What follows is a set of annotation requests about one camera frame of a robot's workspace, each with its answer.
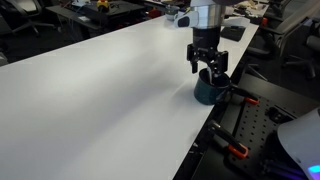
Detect black small box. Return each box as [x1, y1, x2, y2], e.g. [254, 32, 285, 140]
[248, 12, 265, 25]

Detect grey green mug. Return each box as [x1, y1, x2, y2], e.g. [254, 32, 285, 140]
[165, 4, 181, 22]

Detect yellow red stop button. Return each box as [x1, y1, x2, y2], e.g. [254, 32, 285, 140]
[96, 0, 111, 10]

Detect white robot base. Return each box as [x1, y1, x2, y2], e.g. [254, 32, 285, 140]
[277, 107, 320, 180]

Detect red background object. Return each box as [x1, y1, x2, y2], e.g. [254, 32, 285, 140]
[148, 8, 163, 19]

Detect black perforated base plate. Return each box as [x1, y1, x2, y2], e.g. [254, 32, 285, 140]
[191, 72, 320, 180]

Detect black grey office chair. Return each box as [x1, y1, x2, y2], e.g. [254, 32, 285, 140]
[281, 16, 320, 81]

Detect dark background desk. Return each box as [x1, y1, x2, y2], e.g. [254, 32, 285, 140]
[44, 0, 146, 39]

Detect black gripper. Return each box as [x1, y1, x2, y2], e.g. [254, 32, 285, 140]
[186, 26, 230, 80]

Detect black clamp with orange handles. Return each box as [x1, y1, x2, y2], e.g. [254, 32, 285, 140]
[218, 83, 260, 106]
[207, 119, 250, 160]

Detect grey backed office chair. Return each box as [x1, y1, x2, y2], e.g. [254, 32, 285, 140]
[0, 0, 56, 38]

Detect dark blue enamel cup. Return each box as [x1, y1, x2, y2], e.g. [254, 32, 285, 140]
[193, 68, 232, 106]

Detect black flat pad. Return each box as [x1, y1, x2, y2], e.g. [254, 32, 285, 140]
[220, 25, 248, 43]

